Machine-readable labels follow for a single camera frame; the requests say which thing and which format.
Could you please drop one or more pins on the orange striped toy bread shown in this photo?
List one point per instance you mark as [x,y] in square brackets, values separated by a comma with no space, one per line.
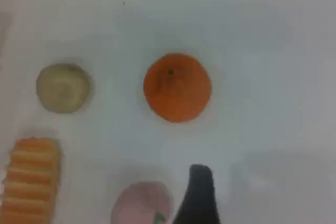
[31,182]

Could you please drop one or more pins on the beige round toy food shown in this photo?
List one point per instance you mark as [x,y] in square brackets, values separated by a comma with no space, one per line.
[64,89]

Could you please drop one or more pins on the pink toy peach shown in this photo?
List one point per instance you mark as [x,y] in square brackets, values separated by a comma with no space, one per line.
[141,203]

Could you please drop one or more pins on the orange toy fruit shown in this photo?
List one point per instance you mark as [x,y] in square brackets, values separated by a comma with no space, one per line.
[177,90]

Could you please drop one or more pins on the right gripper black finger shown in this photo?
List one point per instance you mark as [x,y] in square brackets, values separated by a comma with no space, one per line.
[199,197]

